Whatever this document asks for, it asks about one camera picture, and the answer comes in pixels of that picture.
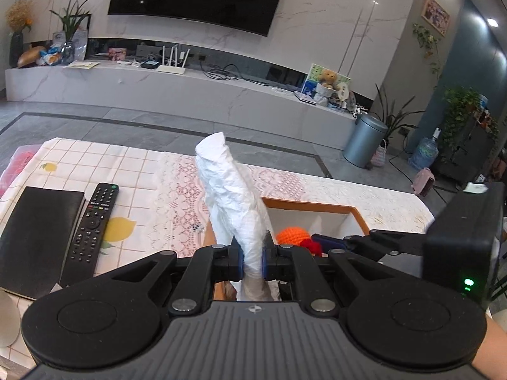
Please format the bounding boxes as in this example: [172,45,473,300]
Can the white router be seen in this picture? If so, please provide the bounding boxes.
[156,45,191,74]

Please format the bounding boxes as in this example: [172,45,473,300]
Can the brown teddy bear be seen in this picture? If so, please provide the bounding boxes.
[319,69,338,106]

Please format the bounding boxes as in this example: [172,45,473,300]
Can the small woven basket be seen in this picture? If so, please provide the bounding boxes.
[370,138,387,169]

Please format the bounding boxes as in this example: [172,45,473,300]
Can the black notebook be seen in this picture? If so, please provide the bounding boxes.
[0,186,86,301]

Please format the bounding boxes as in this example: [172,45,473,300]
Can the person's right forearm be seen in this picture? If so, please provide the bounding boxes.
[469,317,507,380]

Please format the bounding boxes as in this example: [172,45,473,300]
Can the black remote control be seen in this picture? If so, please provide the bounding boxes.
[63,182,120,287]

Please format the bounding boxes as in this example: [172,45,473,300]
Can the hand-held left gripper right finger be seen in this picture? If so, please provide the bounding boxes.
[262,241,436,314]

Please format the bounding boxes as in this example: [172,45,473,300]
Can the white towel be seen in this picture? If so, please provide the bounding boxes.
[195,132,280,302]

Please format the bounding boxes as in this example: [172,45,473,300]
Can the lemon print checked tablecloth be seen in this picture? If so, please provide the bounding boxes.
[0,138,216,365]

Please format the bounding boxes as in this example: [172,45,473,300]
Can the pink space heater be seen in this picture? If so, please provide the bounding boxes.
[412,167,435,197]

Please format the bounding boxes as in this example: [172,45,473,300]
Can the green plant in glass vase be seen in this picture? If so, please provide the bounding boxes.
[49,0,104,65]

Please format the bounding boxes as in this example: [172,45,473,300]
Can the grey trash can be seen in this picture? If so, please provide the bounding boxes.
[343,113,389,168]

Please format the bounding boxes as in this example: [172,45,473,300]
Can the tall leafy floor plant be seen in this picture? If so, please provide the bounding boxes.
[372,83,425,144]

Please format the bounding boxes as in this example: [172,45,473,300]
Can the trailing green pothos plant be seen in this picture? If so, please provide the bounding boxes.
[440,87,500,160]

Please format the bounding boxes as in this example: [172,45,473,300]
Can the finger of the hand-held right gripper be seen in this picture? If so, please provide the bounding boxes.
[368,228,432,247]
[311,233,427,264]

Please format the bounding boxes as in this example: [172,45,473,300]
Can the red and orange box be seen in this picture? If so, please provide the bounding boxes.
[204,197,373,302]

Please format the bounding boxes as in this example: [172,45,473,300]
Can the pink plastic item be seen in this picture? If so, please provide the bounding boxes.
[0,146,40,191]

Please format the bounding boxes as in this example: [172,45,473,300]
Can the black cabinet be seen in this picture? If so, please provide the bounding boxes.
[440,119,500,185]

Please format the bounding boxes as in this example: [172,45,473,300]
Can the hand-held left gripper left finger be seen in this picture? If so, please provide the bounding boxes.
[59,243,243,316]

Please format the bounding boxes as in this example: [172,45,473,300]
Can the orange crochet flower ball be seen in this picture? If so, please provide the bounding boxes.
[275,227,324,259]

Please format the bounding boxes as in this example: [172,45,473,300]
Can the green picture board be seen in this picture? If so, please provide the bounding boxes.
[301,63,351,106]

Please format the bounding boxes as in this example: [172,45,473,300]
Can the dried flowers in dark vase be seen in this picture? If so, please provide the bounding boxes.
[5,0,35,68]

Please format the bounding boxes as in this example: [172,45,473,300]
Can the marble tv console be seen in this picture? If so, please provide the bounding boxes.
[5,37,357,149]

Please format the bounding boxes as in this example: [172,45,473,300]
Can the blue water jug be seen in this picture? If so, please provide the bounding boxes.
[408,128,440,172]

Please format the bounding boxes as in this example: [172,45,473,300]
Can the hanging vine plant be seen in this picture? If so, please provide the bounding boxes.
[412,22,443,77]

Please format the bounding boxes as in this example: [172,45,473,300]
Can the framed wall picture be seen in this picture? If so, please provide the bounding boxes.
[420,0,451,35]

